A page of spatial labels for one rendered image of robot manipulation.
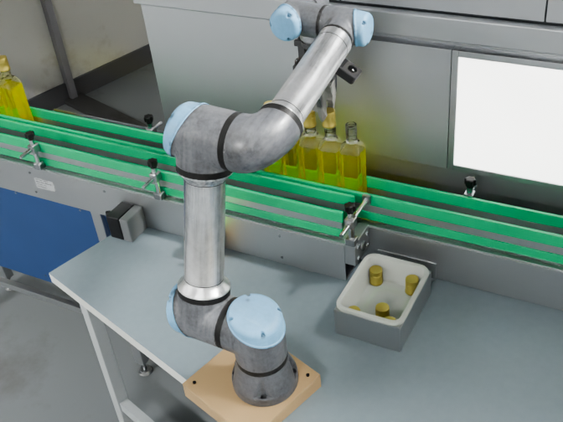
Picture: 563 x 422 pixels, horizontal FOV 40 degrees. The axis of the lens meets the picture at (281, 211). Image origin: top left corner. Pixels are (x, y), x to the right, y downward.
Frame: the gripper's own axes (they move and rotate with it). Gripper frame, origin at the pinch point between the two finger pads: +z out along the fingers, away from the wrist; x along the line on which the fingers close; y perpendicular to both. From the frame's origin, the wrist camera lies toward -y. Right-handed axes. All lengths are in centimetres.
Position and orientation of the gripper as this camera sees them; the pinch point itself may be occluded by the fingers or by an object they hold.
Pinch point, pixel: (328, 113)
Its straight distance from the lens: 199.3
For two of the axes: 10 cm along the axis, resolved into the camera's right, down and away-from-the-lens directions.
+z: 0.9, 8.0, 5.9
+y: -8.8, -2.1, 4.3
